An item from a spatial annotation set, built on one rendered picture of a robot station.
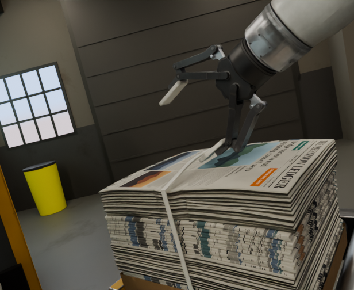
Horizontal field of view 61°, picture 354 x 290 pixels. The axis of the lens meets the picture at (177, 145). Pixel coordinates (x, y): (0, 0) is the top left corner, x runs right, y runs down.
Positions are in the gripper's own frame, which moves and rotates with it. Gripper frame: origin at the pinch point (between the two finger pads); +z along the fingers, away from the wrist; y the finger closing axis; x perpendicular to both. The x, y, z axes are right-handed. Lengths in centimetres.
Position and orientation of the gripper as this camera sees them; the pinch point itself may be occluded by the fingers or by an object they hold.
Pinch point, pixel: (185, 126)
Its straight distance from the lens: 59.6
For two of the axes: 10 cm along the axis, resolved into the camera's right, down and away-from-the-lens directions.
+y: 5.7, 8.1, -1.7
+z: -5.7, 5.3, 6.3
